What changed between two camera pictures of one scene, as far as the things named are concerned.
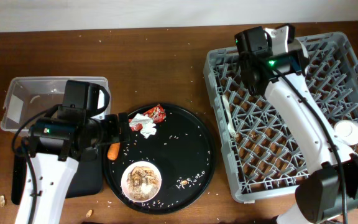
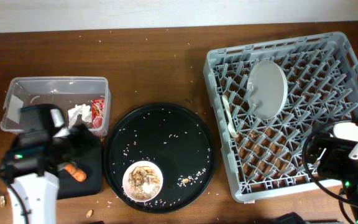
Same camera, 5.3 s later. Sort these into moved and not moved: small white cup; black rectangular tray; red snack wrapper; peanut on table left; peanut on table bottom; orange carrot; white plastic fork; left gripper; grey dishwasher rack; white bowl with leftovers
Moved: orange carrot; red snack wrapper; left gripper
Not moved: peanut on table bottom; white bowl with leftovers; white plastic fork; peanut on table left; grey dishwasher rack; black rectangular tray; small white cup
